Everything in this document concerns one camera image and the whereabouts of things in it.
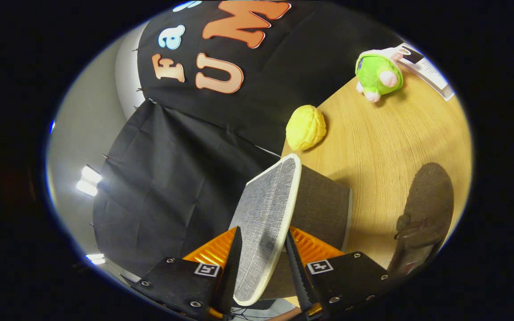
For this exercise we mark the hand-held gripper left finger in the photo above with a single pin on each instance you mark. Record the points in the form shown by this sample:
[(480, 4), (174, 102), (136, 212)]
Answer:
[(231, 276)]

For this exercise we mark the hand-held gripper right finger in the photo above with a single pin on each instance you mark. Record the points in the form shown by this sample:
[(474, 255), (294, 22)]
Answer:
[(301, 276)]

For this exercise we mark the grey fabric storage box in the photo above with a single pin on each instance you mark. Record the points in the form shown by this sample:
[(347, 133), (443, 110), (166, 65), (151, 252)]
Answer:
[(261, 214)]

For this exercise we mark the brown fuzzy shoe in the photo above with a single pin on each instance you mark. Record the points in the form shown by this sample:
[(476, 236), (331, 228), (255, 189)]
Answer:
[(431, 196)]

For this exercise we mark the black backdrop cloth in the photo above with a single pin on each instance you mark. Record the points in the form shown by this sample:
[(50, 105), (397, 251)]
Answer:
[(172, 178)]

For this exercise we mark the ceiling light panel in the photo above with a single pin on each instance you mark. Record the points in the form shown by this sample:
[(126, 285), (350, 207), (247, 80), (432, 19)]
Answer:
[(88, 180), (95, 259)]

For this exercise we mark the yellow ridged toy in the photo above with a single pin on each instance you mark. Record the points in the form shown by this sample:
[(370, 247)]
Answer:
[(306, 127)]

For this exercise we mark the green and pink plush toy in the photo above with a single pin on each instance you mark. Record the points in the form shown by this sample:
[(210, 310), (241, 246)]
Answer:
[(377, 73)]

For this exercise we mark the white book with dark photo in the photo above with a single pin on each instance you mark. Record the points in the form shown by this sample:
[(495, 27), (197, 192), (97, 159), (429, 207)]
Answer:
[(431, 71)]

